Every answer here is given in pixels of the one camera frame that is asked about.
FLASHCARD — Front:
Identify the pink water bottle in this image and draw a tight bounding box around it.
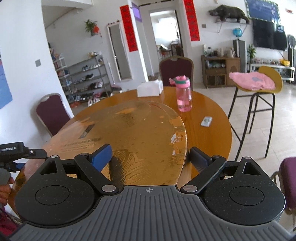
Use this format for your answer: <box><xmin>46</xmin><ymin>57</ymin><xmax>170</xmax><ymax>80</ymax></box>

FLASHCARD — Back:
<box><xmin>169</xmin><ymin>75</ymin><xmax>192</xmax><ymax>112</ymax></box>

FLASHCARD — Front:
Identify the purple chair right side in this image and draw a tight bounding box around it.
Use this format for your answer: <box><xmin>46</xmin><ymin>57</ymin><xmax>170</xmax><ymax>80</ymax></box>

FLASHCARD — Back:
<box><xmin>270</xmin><ymin>157</ymin><xmax>296</xmax><ymax>225</ymax></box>

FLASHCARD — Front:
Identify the standing mirror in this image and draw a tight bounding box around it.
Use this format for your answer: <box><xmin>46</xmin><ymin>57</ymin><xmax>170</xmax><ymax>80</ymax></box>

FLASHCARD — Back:
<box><xmin>107</xmin><ymin>21</ymin><xmax>132</xmax><ymax>81</ymax></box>

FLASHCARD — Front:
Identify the round wooden dining table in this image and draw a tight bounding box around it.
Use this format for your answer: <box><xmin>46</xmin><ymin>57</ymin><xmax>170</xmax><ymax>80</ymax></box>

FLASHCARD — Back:
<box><xmin>9</xmin><ymin>86</ymin><xmax>233</xmax><ymax>209</ymax></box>

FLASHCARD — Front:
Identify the blue globe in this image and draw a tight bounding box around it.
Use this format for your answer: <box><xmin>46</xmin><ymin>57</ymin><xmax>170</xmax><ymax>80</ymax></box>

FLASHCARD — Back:
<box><xmin>232</xmin><ymin>28</ymin><xmax>243</xmax><ymax>39</ymax></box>

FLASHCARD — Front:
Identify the maroon chair far side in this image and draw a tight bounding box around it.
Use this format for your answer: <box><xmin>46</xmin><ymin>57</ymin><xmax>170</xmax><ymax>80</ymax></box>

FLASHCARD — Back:
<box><xmin>159</xmin><ymin>56</ymin><xmax>194</xmax><ymax>90</ymax></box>

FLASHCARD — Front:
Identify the black wall television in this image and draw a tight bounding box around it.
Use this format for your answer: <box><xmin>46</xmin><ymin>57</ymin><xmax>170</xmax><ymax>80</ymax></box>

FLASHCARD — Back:
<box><xmin>252</xmin><ymin>19</ymin><xmax>287</xmax><ymax>51</ymax></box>

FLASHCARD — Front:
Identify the metal shoe rack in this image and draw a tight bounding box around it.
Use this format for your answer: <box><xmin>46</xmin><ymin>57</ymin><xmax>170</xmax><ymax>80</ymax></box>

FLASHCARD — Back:
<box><xmin>53</xmin><ymin>54</ymin><xmax>111</xmax><ymax>104</ymax></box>

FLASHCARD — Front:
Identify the white tissue pack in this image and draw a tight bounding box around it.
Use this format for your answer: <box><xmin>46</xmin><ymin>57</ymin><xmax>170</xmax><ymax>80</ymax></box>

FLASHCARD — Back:
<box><xmin>137</xmin><ymin>79</ymin><xmax>164</xmax><ymax>97</ymax></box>

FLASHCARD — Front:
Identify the potted green plant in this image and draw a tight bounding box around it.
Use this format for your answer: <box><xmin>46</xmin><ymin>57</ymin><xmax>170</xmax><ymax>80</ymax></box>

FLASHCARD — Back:
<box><xmin>247</xmin><ymin>44</ymin><xmax>256</xmax><ymax>62</ymax></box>

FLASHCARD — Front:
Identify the maroon chair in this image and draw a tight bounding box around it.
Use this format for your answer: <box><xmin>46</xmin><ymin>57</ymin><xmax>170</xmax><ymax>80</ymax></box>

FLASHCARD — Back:
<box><xmin>36</xmin><ymin>93</ymin><xmax>71</xmax><ymax>136</ymax></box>
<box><xmin>159</xmin><ymin>56</ymin><xmax>194</xmax><ymax>90</ymax></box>

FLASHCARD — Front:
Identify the pink cloth on stool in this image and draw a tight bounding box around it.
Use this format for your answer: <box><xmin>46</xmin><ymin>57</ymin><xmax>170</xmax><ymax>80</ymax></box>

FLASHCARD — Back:
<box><xmin>229</xmin><ymin>72</ymin><xmax>275</xmax><ymax>91</ymax></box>

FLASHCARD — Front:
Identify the maroon chair left side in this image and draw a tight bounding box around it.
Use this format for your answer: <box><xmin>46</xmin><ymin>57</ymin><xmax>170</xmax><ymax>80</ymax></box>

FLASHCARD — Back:
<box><xmin>36</xmin><ymin>93</ymin><xmax>71</xmax><ymax>136</ymax></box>

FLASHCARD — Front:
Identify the small grey foil sachet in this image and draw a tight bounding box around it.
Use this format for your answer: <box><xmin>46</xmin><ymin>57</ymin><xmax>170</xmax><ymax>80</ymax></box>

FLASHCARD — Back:
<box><xmin>201</xmin><ymin>116</ymin><xmax>213</xmax><ymax>127</ymax></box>

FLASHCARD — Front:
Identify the red door couplet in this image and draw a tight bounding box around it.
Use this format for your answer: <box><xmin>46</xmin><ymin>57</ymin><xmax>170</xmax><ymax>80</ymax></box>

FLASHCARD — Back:
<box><xmin>120</xmin><ymin>4</ymin><xmax>138</xmax><ymax>52</ymax></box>
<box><xmin>183</xmin><ymin>0</ymin><xmax>200</xmax><ymax>42</ymax></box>

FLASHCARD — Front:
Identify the red door couplet left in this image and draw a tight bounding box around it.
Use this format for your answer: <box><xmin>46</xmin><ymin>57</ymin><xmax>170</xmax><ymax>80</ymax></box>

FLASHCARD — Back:
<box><xmin>120</xmin><ymin>4</ymin><xmax>138</xmax><ymax>52</ymax></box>

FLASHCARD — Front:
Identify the white tv console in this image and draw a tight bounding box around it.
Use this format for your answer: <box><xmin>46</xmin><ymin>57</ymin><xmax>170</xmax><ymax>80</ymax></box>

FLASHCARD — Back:
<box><xmin>249</xmin><ymin>62</ymin><xmax>296</xmax><ymax>82</ymax></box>

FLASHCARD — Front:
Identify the red door couplet right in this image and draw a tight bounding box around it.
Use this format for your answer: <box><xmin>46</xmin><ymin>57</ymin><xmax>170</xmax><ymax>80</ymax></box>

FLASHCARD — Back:
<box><xmin>183</xmin><ymin>0</ymin><xmax>200</xmax><ymax>42</ymax></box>

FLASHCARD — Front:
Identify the dark animal figurine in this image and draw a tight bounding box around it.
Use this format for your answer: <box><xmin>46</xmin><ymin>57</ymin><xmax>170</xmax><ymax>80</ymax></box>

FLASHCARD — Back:
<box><xmin>208</xmin><ymin>4</ymin><xmax>250</xmax><ymax>24</ymax></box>

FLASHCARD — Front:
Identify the yellow bar stool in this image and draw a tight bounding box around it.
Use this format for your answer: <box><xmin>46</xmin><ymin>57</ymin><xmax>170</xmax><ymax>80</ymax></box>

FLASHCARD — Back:
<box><xmin>228</xmin><ymin>66</ymin><xmax>283</xmax><ymax>161</ymax></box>

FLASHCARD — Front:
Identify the wooden side cabinet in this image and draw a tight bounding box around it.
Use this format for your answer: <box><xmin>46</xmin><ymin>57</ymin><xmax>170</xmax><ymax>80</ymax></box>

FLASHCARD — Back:
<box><xmin>201</xmin><ymin>55</ymin><xmax>240</xmax><ymax>88</ymax></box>

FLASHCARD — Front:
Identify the person left hand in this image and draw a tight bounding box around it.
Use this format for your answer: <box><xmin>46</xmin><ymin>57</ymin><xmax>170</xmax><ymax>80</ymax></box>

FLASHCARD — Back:
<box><xmin>0</xmin><ymin>177</ymin><xmax>15</xmax><ymax>206</ymax></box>

